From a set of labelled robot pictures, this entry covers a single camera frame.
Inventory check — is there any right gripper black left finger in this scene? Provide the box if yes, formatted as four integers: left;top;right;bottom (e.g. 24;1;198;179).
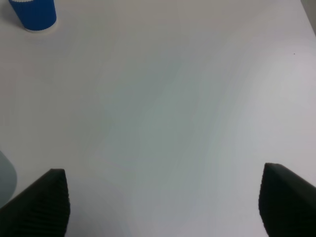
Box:
0;169;71;237

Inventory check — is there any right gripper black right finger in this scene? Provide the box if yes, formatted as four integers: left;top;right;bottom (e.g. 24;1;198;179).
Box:
258;163;316;237

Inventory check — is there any teal green cup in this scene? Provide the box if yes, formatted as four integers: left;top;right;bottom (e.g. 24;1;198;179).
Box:
0;152;17;207

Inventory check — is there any blue white paper cup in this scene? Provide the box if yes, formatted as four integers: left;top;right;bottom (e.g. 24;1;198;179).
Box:
9;0;57;32

